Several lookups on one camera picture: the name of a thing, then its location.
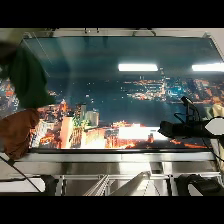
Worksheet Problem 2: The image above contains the green T-shirt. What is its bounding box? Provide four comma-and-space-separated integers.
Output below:
0, 44, 56, 110

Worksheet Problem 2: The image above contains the brown garment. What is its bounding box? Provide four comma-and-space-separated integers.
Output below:
0, 107, 41, 161

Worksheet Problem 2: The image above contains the cream garment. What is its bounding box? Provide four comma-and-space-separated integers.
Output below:
209, 103, 224, 174

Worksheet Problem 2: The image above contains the silver frame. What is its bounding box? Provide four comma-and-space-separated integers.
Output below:
0, 28, 224, 197

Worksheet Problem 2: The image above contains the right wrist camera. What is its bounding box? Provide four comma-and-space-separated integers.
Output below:
180, 95, 198, 123

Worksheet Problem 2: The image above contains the black cable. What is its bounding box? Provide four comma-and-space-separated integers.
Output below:
0, 155, 44, 194
199, 135, 224, 163

